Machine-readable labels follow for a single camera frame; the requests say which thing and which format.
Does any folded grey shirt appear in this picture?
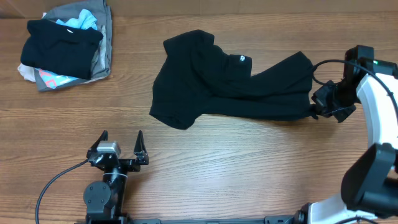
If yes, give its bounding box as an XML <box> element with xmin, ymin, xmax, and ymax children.
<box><xmin>18</xmin><ymin>1</ymin><xmax>112</xmax><ymax>91</ymax></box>

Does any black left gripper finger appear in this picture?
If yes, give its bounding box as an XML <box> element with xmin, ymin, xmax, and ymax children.
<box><xmin>86</xmin><ymin>130</ymin><xmax>108</xmax><ymax>158</ymax></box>
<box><xmin>134</xmin><ymin>130</ymin><xmax>149</xmax><ymax>165</ymax></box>

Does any light blue garment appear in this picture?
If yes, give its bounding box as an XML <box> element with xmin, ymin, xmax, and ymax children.
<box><xmin>55</xmin><ymin>9</ymin><xmax>98</xmax><ymax>30</ymax></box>

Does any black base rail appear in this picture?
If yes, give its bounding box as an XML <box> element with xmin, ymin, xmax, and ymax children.
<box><xmin>76</xmin><ymin>215</ymin><xmax>294</xmax><ymax>224</ymax></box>

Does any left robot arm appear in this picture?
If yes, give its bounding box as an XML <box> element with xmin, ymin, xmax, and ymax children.
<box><xmin>83</xmin><ymin>131</ymin><xmax>149</xmax><ymax>223</ymax></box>

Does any black t-shirt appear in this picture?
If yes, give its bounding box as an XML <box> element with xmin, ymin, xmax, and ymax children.
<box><xmin>149</xmin><ymin>30</ymin><xmax>317</xmax><ymax>129</ymax></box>

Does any white folded garment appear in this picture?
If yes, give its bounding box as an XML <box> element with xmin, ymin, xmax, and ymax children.
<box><xmin>17</xmin><ymin>63</ymin><xmax>35</xmax><ymax>83</ymax></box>

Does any blue garment with red print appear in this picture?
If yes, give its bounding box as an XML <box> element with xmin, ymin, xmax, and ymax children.
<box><xmin>37</xmin><ymin>69</ymin><xmax>78</xmax><ymax>89</ymax></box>

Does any folded black shirt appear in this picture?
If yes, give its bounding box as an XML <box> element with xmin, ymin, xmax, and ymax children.
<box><xmin>21</xmin><ymin>19</ymin><xmax>103</xmax><ymax>80</ymax></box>

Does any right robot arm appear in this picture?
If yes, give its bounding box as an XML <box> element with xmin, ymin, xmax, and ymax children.
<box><xmin>287</xmin><ymin>45</ymin><xmax>397</xmax><ymax>223</ymax></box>

